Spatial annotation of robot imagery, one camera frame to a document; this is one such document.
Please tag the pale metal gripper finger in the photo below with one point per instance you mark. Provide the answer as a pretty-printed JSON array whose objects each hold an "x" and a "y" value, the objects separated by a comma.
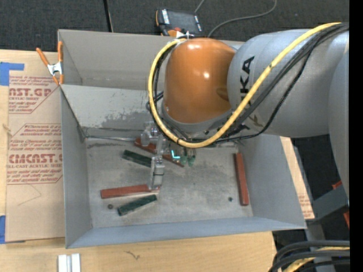
[
  {"x": 157, "y": 174},
  {"x": 148, "y": 137}
]

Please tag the red-brown flat block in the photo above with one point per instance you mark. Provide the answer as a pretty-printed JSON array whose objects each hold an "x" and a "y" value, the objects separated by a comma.
[
  {"x": 143, "y": 146},
  {"x": 241, "y": 180},
  {"x": 124, "y": 191}
]

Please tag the dark green flat block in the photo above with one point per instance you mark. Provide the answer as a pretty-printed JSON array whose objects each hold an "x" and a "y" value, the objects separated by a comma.
[
  {"x": 136, "y": 157},
  {"x": 136, "y": 205}
]

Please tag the grey metal bin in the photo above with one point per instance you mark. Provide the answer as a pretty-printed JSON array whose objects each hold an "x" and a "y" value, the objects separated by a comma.
[{"x": 198, "y": 197}]

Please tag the brown cardboard board, red print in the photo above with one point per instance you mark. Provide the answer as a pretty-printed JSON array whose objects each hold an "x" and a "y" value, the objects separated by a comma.
[{"x": 34, "y": 152}]

